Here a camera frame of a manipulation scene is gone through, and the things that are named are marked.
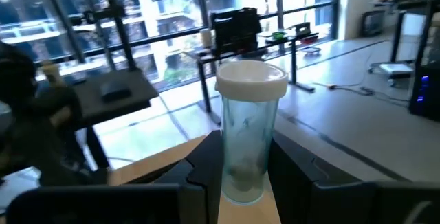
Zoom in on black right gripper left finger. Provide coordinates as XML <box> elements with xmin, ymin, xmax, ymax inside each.
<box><xmin>5</xmin><ymin>129</ymin><xmax>225</xmax><ymax>224</ymax></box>

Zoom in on dark grey desk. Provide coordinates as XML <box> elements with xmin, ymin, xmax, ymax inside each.
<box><xmin>70</xmin><ymin>68</ymin><xmax>160</xmax><ymax>170</ymax></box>

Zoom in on black device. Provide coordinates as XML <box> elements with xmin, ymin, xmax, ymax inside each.
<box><xmin>294</xmin><ymin>21</ymin><xmax>312</xmax><ymax>36</ymax></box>

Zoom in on black metal table legs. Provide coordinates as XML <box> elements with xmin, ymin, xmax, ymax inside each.
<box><xmin>390</xmin><ymin>0</ymin><xmax>440</xmax><ymax>67</ymax></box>

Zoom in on black metal work table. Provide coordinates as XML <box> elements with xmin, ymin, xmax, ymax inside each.
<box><xmin>184</xmin><ymin>31</ymin><xmax>316</xmax><ymax>126</ymax></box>

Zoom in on black computer tower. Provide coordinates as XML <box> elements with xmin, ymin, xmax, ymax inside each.
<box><xmin>408</xmin><ymin>60</ymin><xmax>440</xmax><ymax>122</ymax></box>

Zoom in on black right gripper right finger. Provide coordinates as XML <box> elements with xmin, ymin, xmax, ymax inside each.
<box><xmin>267</xmin><ymin>131</ymin><xmax>440</xmax><ymax>224</ymax></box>

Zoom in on dark monitor box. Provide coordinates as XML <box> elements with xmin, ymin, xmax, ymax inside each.
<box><xmin>360</xmin><ymin>9</ymin><xmax>386</xmax><ymax>38</ymax></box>

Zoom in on white flat device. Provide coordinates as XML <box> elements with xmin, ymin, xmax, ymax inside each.
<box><xmin>368</xmin><ymin>61</ymin><xmax>414</xmax><ymax>80</ymax></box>

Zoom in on grey floor cable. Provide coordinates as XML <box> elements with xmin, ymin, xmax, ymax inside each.
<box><xmin>314</xmin><ymin>82</ymin><xmax>410</xmax><ymax>104</ymax></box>

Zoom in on black equipment case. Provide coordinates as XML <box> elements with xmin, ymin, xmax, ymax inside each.
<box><xmin>210</xmin><ymin>6</ymin><xmax>263</xmax><ymax>56</ymax></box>

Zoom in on black monitor stand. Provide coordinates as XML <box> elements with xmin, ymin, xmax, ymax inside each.
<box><xmin>80</xmin><ymin>0</ymin><xmax>139</xmax><ymax>73</ymax></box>

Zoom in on teal vial white cap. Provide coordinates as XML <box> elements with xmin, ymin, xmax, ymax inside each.
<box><xmin>214</xmin><ymin>60</ymin><xmax>289</xmax><ymax>206</ymax></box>

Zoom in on large glass window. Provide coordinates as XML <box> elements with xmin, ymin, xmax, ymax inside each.
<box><xmin>0</xmin><ymin>0</ymin><xmax>342</xmax><ymax>93</ymax></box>

